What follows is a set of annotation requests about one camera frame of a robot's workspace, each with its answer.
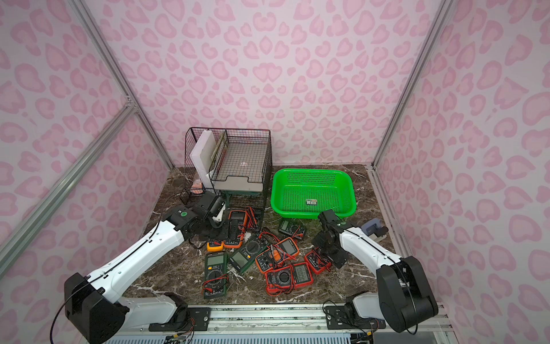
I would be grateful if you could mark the grey white device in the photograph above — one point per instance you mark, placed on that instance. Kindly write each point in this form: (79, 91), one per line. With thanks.
(374, 229)

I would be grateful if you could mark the orange multimeter near rack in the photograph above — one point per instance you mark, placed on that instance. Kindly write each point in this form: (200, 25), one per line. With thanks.
(237, 223)

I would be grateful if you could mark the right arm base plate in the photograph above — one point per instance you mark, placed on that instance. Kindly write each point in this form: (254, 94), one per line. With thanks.
(340, 317)

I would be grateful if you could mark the grey tray on rack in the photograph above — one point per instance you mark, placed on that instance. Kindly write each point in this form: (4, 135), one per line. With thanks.
(241, 167)

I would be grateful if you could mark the red multimeter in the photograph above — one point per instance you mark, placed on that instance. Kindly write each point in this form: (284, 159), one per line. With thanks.
(289, 278)
(317, 263)

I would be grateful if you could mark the black wire mesh rack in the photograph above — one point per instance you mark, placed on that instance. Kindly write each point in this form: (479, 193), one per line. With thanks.
(224, 136)

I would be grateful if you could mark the green multimeter centre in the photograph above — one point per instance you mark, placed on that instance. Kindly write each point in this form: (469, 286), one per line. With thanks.
(245, 256)

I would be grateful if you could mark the black multimeter by rack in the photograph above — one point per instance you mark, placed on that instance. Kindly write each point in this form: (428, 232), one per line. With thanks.
(254, 219)

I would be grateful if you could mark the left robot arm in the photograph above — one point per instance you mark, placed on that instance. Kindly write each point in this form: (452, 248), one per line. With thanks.
(95, 303)

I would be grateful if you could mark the aluminium front rail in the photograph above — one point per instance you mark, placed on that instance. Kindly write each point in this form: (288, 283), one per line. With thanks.
(285, 323)

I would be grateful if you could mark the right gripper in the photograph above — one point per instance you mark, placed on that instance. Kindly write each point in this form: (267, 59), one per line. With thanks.
(329, 248)

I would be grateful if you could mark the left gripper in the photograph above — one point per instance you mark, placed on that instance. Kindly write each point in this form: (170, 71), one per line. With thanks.
(205, 228)

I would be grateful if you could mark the small dark multimeter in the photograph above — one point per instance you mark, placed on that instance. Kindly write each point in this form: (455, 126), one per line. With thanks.
(292, 228)

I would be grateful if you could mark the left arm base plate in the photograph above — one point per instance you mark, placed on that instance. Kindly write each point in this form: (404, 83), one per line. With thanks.
(196, 318)

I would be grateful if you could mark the red multimeter front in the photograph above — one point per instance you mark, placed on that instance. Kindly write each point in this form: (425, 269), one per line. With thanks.
(289, 278)

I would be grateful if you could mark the yellow multimeter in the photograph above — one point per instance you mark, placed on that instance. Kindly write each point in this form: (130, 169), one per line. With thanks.
(214, 246)

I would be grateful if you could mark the green plastic basket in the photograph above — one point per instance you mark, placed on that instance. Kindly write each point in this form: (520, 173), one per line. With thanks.
(331, 188)

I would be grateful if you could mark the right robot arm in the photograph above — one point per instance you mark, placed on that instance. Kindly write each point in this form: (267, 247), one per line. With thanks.
(405, 298)

